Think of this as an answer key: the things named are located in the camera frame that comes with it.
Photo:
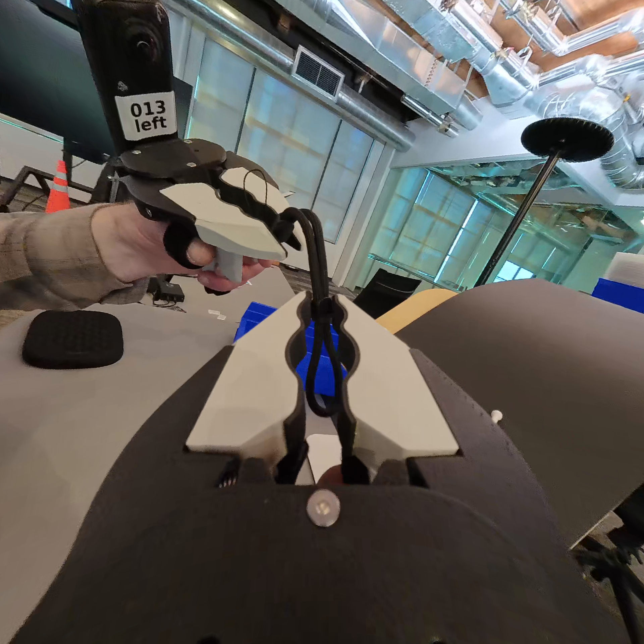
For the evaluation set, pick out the person's left hand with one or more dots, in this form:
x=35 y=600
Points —
x=131 y=247

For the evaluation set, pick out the black tripod stand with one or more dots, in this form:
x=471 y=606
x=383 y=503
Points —
x=604 y=564

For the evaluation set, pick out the large black screen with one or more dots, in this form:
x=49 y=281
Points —
x=40 y=81

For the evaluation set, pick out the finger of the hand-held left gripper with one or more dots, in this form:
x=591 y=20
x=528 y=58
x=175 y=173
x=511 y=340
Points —
x=236 y=226
x=247 y=178

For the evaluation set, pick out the white vent grille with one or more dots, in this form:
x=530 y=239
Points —
x=318 y=72

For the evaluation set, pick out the black office chair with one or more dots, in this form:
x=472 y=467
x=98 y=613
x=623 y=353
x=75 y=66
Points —
x=387 y=292

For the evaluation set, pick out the black textured pad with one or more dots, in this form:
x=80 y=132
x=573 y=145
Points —
x=70 y=339

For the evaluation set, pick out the blue plastic bin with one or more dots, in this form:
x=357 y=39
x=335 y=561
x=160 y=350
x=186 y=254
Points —
x=252 y=320

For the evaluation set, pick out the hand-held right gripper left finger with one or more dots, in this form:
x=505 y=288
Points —
x=242 y=403

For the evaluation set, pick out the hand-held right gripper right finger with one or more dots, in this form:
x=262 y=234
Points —
x=403 y=403

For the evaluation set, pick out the orange traffic cone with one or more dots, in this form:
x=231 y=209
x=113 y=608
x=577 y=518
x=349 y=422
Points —
x=58 y=196

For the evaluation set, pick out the person's left forearm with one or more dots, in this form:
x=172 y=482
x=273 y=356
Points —
x=50 y=257

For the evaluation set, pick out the black charger block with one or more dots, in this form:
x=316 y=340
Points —
x=166 y=292

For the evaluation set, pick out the black pole stand with disc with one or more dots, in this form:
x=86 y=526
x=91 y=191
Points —
x=567 y=138

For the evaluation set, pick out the black wood-rimmed board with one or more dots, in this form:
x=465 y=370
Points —
x=543 y=382

